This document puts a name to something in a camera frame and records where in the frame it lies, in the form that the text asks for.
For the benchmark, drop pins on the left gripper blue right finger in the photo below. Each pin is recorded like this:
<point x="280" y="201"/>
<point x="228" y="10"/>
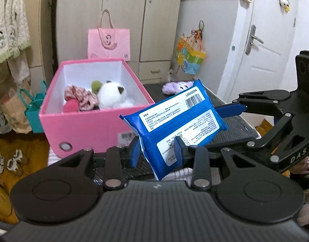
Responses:
<point x="179" y="145"/>

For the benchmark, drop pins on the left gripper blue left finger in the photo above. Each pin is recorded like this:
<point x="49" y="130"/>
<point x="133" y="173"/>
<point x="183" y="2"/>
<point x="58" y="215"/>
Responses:
<point x="134" y="152"/>

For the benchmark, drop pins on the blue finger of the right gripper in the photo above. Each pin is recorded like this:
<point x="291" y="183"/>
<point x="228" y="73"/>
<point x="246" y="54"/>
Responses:
<point x="229" y="110"/>

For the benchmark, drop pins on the blue wet wipes pack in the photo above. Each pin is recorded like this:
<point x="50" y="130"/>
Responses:
<point x="190" y="114"/>

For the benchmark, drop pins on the white plush toy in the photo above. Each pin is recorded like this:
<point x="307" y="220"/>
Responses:
<point x="113" y="95"/>

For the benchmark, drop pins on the pink floral scrunchie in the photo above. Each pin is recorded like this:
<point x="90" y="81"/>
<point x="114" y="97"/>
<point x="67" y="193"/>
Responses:
<point x="87" y="99"/>

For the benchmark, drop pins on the green makeup sponge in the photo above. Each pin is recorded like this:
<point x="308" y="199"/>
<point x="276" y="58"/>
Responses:
<point x="96" y="86"/>

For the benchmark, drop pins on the pink furry strawberry toy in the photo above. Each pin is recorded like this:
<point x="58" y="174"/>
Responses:
<point x="72" y="105"/>

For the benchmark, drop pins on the person's right hand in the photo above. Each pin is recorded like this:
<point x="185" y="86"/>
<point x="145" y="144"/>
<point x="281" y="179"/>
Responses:
<point x="301" y="168"/>

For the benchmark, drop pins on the purple plush toy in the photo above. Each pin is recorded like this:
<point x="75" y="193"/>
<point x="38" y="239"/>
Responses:
<point x="173" y="88"/>

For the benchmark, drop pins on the white door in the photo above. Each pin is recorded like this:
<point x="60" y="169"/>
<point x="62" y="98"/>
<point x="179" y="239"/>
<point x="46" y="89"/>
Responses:
<point x="267" y="49"/>

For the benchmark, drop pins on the pink cardboard storage box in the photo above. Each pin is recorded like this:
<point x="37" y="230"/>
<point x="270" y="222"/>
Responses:
<point x="98" y="129"/>

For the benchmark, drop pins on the colourful paper gift bag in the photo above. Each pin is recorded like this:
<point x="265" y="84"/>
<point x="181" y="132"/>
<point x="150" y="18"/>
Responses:
<point x="190" y="53"/>

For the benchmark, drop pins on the pink tote bag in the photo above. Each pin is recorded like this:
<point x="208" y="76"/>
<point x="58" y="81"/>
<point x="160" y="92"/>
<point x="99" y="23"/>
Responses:
<point x="109" y="42"/>

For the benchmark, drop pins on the teal small gift bag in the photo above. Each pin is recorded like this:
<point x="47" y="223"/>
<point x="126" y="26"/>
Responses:
<point x="33" y="108"/>

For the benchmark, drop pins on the beige wardrobe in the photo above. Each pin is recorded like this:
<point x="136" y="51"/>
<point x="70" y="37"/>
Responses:
<point x="152" y="25"/>

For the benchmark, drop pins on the brown paper bag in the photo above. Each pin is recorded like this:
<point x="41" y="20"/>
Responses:
<point x="13" y="109"/>

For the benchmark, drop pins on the white plush slippers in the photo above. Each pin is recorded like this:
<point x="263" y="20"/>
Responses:
<point x="15" y="163"/>

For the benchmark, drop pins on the cream knitted cardigan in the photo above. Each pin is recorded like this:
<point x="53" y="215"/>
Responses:
<point x="14" y="39"/>

